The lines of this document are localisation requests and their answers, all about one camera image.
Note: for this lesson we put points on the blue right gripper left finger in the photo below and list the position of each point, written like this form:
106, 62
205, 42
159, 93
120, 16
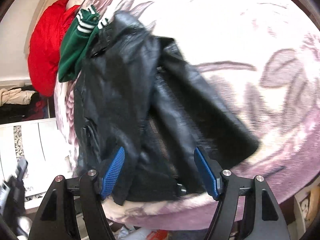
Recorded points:
95, 186

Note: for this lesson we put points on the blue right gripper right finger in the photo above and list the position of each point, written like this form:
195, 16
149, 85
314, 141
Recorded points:
222, 185

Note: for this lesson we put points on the black leather jacket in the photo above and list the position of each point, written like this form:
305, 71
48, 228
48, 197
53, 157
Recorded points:
136, 91

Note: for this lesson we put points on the beige hanging coat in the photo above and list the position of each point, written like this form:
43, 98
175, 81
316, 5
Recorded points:
15, 96

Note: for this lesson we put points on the red duvet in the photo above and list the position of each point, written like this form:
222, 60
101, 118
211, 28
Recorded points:
44, 46

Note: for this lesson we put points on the floral purple bed blanket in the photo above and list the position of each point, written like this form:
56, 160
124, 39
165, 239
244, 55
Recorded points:
262, 57

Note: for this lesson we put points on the green striped folded garment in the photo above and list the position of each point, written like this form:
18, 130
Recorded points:
77, 40

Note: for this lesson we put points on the white sliding wardrobe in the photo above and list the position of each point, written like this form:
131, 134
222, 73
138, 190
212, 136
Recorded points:
45, 149

